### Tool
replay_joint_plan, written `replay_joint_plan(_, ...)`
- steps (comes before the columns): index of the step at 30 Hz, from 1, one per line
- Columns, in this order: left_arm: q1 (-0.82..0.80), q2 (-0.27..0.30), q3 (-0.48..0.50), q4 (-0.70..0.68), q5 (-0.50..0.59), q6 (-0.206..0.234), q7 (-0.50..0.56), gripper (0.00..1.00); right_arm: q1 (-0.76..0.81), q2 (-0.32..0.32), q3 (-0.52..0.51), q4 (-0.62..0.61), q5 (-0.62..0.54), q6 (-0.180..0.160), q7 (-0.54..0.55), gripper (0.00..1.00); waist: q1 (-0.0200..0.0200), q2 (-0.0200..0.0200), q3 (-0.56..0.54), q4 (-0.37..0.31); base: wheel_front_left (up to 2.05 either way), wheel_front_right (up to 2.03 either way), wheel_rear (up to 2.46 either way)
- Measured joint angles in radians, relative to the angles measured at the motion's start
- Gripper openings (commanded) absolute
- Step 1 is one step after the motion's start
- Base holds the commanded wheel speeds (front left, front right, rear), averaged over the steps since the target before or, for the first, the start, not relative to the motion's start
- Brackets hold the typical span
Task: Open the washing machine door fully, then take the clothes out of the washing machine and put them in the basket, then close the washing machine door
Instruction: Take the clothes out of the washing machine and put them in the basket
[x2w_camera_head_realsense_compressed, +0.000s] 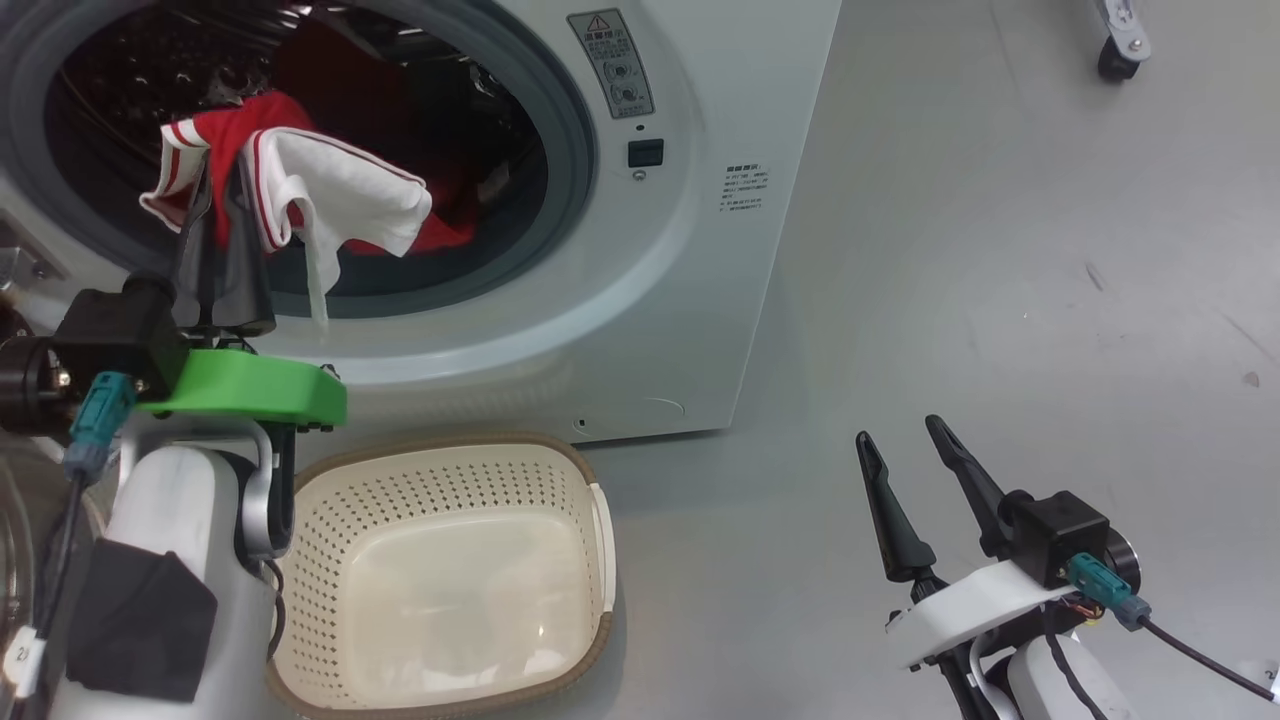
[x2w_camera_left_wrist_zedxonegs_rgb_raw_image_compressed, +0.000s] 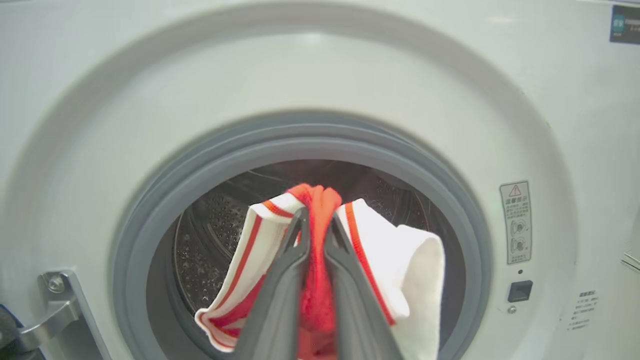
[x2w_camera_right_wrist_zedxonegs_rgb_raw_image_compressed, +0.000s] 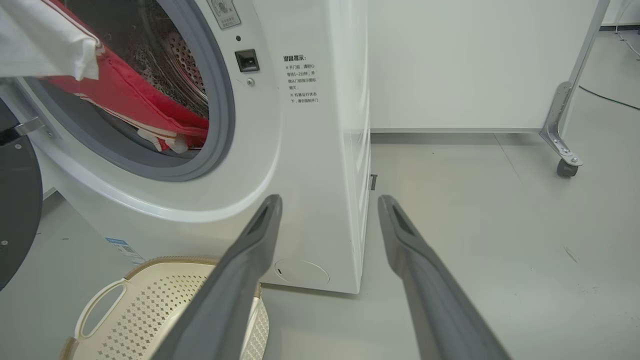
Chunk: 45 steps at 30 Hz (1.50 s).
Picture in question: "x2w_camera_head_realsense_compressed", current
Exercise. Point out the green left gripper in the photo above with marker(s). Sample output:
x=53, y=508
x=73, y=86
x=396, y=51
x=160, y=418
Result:
x=260, y=390

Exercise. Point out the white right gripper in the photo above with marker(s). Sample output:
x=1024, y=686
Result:
x=970, y=610

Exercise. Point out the red white striped garment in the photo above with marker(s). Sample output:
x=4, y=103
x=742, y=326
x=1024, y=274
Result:
x=340, y=195

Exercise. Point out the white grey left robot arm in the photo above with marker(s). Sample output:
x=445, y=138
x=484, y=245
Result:
x=170, y=500

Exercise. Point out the white washing machine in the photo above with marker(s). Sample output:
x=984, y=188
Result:
x=700, y=300

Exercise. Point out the grey rubber door gasket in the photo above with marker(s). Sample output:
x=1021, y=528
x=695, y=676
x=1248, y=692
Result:
x=570, y=150

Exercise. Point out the cream perforated laundry basket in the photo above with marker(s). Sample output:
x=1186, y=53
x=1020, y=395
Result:
x=450, y=600

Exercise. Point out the small printed text label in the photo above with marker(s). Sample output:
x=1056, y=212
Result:
x=745, y=188

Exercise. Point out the grey warning sticker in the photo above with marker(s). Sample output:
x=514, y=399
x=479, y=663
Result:
x=610, y=60

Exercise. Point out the black caster wheel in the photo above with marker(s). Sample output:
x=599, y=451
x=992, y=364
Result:
x=1118, y=60

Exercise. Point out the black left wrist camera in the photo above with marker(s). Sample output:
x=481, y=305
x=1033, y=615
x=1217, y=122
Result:
x=120, y=330

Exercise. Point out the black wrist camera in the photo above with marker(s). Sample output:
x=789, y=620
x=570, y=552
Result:
x=1060, y=530
x=120, y=330

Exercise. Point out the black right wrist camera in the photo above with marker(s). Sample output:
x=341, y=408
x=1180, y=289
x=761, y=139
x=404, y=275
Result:
x=1060, y=530

